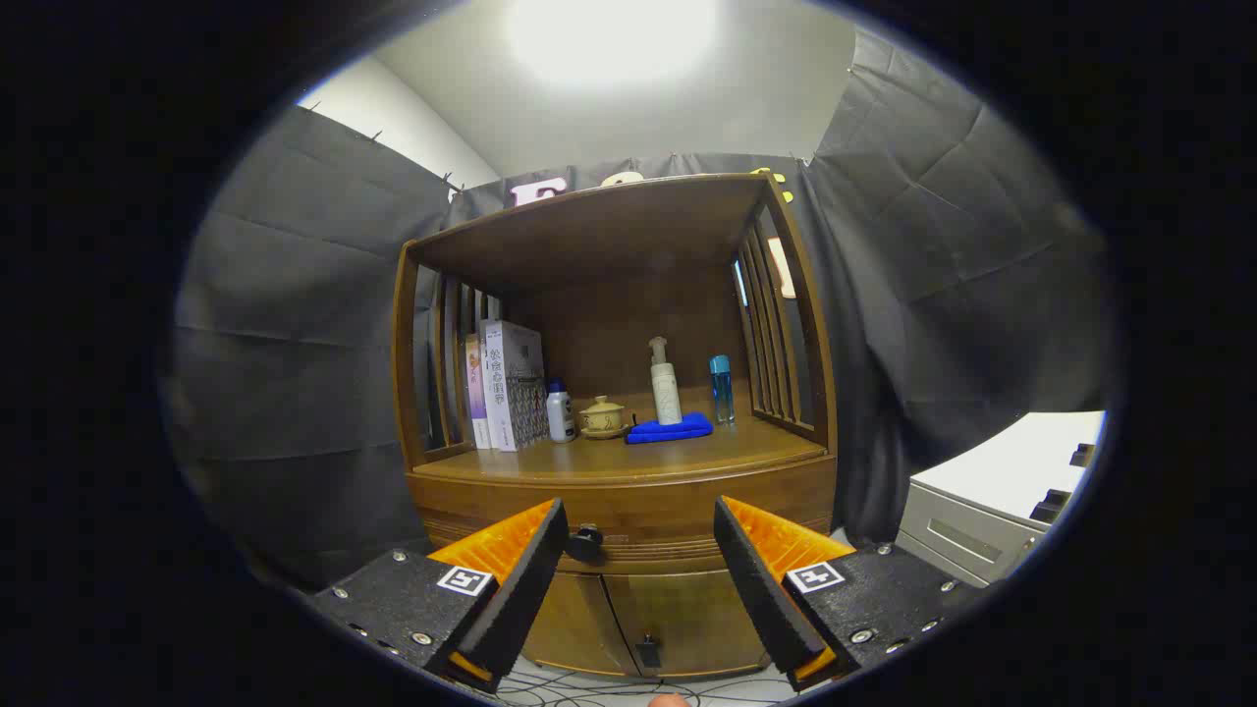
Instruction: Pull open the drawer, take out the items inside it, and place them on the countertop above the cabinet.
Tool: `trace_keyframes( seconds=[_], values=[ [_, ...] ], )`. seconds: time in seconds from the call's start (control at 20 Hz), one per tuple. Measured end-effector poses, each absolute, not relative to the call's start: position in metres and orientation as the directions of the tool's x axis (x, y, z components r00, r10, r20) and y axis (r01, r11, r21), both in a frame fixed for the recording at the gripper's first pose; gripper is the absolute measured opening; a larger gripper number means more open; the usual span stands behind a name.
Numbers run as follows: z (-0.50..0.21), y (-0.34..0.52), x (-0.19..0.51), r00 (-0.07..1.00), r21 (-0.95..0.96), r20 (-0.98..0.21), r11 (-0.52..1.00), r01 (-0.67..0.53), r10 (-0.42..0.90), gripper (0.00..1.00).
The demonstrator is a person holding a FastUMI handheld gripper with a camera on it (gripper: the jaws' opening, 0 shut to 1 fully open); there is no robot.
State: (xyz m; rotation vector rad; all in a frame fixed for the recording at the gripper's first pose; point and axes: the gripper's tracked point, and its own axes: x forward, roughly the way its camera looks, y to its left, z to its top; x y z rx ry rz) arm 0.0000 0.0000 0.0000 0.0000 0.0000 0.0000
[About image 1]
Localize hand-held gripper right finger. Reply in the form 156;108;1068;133
713;496;983;691

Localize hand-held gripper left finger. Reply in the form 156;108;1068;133
309;498;571;693

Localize wooden drawer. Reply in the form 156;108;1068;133
408;454;837;578

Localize wooden cabinet door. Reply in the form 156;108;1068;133
601;568;772;679
520;572;639;679

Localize wooden countertop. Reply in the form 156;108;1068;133
414;383;828;484

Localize grey white drawer unit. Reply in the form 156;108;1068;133
894;410;1106;588

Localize wooden cabinet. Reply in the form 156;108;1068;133
391;174;839;680

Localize white bottle blue cap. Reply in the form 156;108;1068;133
546;378;577;444

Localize blue folded cloth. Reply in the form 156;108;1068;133
626;412;715;445

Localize yellow lidded teacup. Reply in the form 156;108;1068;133
577;395;629;440

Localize clear blue bottle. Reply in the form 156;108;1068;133
710;355;736;425

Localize thin purple book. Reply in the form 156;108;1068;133
465;334;492;451

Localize thick white patterned book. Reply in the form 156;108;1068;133
484;320;549;453

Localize white pump bottle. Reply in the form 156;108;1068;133
648;337;683;426

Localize black backdrop cloth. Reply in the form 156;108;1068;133
167;29;1116;590

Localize black floor cables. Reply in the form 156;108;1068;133
501;663;787;707

